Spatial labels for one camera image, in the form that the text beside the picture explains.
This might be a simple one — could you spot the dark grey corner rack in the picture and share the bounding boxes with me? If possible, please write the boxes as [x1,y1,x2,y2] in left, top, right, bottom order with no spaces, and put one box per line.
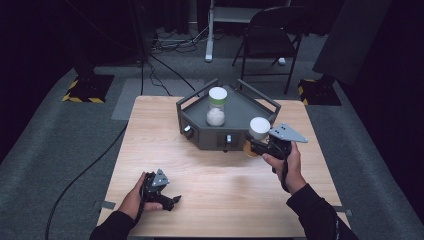
[175,78,282,153]

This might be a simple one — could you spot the person's left hand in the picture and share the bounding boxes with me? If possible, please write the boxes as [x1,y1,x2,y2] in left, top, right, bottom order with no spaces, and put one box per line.
[116,171,165,221]

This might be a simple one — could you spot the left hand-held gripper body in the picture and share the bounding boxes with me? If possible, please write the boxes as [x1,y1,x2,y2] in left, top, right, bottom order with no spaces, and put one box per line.
[141,168,174,205]

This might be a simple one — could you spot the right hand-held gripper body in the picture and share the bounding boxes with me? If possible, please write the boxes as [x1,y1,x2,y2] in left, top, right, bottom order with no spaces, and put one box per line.
[263,121,310,162]

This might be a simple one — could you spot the white desk frame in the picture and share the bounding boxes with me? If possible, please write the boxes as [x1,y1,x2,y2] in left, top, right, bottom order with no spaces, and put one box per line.
[204,0,292,64]

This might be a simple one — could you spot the black tripod stand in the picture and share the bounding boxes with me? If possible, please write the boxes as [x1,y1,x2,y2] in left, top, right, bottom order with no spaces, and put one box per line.
[127,0,152,68]

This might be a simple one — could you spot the grey tape strip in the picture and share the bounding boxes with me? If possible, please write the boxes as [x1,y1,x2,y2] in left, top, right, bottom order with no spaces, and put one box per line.
[331,205,353,217]
[93,200,117,211]

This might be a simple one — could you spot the orange jar white lid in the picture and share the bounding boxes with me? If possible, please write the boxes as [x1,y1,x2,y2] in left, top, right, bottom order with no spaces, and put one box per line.
[242,116,272,159]

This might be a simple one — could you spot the black folding chair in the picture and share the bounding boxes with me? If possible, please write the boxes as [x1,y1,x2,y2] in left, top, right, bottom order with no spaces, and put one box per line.
[231,5,307,96]

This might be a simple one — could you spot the grey tilted panel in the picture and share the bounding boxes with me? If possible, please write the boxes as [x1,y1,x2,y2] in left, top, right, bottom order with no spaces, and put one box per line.
[311,0,395,86]

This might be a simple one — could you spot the thick black floor cable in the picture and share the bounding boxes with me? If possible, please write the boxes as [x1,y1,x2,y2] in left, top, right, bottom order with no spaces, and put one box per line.
[44,121,130,240]

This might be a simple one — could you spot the thin black floor cable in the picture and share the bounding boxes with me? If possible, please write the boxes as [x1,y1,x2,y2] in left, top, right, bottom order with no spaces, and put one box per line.
[149,53,198,93]

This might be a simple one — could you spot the tangle of floor cables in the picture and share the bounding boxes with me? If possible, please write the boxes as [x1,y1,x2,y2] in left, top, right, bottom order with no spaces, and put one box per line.
[150,25,210,55]

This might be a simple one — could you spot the green banded jar white lid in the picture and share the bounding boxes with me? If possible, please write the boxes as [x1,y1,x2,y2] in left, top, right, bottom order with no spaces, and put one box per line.
[205,86,229,128]

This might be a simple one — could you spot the black gripper strap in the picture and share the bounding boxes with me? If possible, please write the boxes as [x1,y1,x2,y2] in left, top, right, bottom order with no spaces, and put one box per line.
[280,159,292,194]

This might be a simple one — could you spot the black yellow striped stand base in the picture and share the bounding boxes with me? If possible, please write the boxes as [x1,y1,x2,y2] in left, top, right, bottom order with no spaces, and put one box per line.
[61,64,116,104]
[297,74,342,107]

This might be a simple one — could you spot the person's right hand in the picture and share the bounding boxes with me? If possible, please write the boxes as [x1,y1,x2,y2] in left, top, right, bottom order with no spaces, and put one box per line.
[261,141,308,196]

